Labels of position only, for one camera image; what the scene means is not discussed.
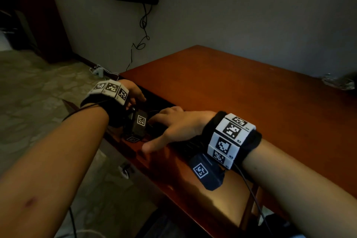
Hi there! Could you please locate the person's right hand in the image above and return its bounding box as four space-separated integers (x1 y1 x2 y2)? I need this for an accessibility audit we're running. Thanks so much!
141 106 217 155

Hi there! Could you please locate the person's left hand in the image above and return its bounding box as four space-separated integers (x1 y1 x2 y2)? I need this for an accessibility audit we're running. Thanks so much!
119 79 147 106

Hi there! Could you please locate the person's right forearm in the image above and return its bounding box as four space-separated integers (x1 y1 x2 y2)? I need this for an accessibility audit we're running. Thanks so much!
241 138 357 238

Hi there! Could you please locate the person's left forearm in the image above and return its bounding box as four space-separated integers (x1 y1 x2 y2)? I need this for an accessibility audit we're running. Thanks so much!
0 103 110 238

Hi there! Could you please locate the left wristband with marker tiles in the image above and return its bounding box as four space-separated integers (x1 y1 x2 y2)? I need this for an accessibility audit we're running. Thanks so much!
80 79 130 127

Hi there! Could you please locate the wristband with marker tiles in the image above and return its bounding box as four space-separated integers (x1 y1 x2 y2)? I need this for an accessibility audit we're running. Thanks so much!
80 79 130 127
201 111 263 170

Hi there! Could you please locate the white power strip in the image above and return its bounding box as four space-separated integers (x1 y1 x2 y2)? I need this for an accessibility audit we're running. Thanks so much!
89 65 112 78

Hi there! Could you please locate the brown wooden desk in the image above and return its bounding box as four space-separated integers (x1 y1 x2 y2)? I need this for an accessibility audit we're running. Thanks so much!
62 45 357 238

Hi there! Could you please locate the right wristband with marker tiles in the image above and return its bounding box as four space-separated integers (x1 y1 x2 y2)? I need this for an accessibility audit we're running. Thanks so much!
201 111 263 170

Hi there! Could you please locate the dark wooden cabinet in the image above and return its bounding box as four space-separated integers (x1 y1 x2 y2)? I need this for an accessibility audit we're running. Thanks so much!
0 0 73 63

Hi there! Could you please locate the crumpled clear plastic wrap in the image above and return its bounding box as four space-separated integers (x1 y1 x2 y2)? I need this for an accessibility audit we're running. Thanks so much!
321 73 356 91

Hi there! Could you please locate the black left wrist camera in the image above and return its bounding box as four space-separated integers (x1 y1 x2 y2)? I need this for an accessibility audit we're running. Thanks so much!
123 107 149 144

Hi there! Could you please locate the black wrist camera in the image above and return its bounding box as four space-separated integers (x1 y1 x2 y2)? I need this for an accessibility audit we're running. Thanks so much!
186 153 225 191
123 107 149 144

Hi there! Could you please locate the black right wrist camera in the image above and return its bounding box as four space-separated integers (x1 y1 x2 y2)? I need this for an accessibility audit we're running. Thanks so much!
186 153 225 191

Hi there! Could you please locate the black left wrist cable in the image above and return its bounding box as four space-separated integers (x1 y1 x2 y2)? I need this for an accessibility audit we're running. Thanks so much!
62 101 110 122

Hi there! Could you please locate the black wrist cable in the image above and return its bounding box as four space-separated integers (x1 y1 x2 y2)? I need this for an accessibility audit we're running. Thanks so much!
234 163 274 236
62 101 110 122

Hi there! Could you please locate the black television cable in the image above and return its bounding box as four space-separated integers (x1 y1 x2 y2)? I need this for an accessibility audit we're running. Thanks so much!
126 4 153 71

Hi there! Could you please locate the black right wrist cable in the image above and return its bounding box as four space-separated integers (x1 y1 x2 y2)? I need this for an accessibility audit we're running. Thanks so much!
234 163 274 236

